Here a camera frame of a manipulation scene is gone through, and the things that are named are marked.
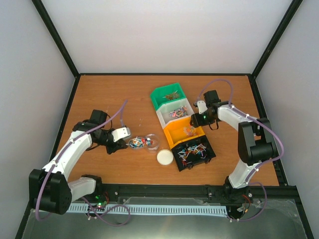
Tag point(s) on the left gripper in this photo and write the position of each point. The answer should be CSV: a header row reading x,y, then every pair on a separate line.
x,y
117,146

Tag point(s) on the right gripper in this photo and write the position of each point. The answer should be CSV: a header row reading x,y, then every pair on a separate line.
x,y
197,122

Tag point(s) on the silver metal scoop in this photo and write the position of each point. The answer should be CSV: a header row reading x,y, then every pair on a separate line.
x,y
138,142

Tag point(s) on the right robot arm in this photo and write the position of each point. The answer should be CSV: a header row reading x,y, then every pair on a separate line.
x,y
256,144

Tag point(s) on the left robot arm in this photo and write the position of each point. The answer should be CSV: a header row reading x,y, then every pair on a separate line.
x,y
49,188

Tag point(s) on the yellow plastic bin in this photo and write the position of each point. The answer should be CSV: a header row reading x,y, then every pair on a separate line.
x,y
179,131

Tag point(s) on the white plastic bin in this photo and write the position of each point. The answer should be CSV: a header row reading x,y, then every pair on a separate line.
x,y
174,110

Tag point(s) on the black plastic bin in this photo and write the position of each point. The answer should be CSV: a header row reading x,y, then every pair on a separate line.
x,y
193,152

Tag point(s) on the clear glass jar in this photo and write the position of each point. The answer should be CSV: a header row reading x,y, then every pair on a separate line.
x,y
153,143

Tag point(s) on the green plastic bin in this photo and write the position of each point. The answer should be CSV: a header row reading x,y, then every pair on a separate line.
x,y
166,94

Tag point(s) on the white jar lid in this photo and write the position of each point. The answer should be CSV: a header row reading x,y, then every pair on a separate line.
x,y
165,157

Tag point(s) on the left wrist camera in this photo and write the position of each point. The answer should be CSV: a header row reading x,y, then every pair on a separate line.
x,y
121,133

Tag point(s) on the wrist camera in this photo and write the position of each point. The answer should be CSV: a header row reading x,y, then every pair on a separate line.
x,y
201,106
121,133

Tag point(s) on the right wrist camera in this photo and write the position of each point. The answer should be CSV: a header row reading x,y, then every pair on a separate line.
x,y
201,106

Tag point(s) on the light blue cable duct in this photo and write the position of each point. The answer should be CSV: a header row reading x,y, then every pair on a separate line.
x,y
163,210

